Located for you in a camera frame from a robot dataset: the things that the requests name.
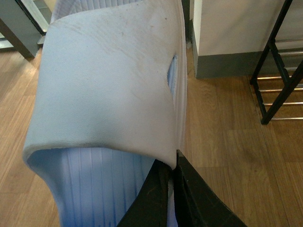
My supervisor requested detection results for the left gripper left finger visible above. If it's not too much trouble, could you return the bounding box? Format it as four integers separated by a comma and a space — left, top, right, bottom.
118, 160, 171, 227

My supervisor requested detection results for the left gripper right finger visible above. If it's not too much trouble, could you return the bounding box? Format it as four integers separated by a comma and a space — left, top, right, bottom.
174, 150, 246, 227

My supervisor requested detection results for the light blue slipper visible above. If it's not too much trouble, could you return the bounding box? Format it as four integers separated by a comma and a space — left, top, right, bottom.
23, 0, 187, 227

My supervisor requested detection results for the black metal shoe rack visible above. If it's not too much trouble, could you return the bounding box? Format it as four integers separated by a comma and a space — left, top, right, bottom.
250, 0, 303, 125

